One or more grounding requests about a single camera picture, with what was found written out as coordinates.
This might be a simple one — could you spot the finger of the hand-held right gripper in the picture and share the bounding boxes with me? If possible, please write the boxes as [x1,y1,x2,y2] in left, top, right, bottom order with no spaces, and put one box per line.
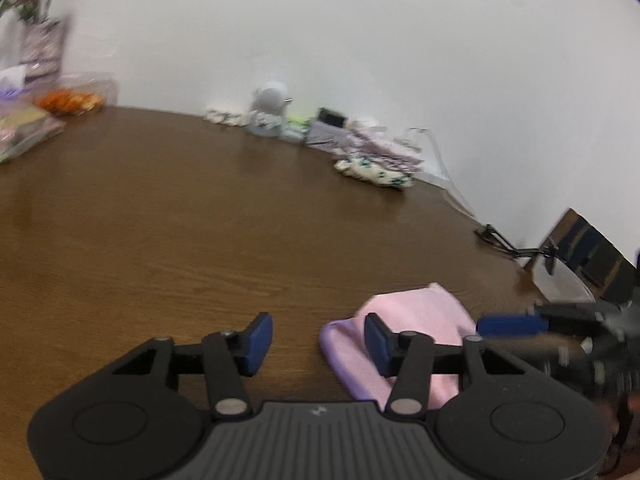
[475,301,607,339]

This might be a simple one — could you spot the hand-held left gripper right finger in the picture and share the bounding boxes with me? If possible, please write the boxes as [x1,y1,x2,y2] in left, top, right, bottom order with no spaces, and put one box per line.
[364,312,532,418]

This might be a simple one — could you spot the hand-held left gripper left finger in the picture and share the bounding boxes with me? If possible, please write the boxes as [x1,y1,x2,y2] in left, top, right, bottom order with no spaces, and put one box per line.
[110,312,275,418]

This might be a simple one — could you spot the pink and blue garment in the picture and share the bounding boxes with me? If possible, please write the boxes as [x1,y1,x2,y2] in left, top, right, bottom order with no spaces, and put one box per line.
[319,282,478,411]

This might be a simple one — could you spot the black clamp stand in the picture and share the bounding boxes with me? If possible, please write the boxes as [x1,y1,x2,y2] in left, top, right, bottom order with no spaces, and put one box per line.
[474,224,558,273]

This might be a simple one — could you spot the dark wooden chair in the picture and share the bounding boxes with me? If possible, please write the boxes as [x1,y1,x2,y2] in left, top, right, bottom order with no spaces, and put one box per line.
[542,207,638,303]

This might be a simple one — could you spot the white teal-printed cloth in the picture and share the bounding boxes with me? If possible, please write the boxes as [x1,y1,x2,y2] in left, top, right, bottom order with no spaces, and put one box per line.
[334,156,416,193]

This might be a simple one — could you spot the pink patterned packets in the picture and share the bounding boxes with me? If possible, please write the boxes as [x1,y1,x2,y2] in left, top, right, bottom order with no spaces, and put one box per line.
[340,120,426,173]

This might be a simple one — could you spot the lavender box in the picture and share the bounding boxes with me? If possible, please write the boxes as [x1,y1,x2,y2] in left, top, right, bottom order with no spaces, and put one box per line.
[305,120,346,151]

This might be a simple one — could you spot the green and white box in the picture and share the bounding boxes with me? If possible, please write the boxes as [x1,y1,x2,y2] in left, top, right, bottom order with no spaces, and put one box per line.
[282,115,313,143]

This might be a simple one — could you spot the white toy blocks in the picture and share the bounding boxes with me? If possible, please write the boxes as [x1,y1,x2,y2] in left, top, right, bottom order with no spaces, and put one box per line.
[204,106,251,127]

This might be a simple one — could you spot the black box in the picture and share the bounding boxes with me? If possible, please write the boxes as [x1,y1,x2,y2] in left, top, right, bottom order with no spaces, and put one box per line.
[317,107,347,128]

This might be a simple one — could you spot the white round-headed robot figure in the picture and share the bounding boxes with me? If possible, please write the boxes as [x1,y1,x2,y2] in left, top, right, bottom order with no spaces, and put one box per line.
[247,80,294,136]

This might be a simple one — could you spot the clear box of orange peels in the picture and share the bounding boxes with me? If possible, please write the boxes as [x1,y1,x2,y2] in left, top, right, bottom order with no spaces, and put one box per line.
[35,72,118,116]

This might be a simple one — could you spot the clear bag of packets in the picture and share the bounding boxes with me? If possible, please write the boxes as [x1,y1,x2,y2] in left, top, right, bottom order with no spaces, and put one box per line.
[0,65,68,163]

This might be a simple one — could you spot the patterned flower wrapping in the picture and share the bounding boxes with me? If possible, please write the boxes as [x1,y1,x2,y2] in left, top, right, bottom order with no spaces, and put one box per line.
[20,15,71,83]

